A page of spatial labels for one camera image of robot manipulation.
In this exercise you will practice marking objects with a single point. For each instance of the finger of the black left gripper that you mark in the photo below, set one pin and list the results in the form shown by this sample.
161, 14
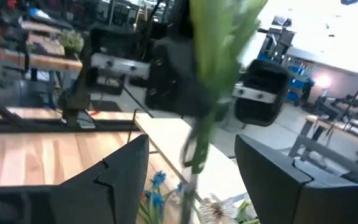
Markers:
263, 109
110, 40

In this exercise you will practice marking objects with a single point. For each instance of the blue artificial flower bunch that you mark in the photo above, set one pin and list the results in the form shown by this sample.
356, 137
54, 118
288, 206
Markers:
158, 199

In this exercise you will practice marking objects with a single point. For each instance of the background wooden workbench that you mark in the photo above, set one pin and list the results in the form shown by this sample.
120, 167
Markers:
51, 62

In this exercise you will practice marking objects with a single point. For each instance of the background potted plant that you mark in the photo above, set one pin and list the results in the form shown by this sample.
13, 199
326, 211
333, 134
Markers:
71, 42

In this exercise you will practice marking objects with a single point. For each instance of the white spotted artificial flower bunch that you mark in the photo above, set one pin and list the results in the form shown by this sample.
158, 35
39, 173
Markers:
219, 46

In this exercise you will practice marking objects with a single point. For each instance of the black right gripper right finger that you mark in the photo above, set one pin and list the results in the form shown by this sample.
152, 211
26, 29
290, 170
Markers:
278, 193

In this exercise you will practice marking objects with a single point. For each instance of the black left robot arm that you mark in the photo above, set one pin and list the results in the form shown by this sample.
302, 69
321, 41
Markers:
179, 18

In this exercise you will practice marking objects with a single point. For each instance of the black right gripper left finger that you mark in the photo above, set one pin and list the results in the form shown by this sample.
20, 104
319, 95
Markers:
117, 186

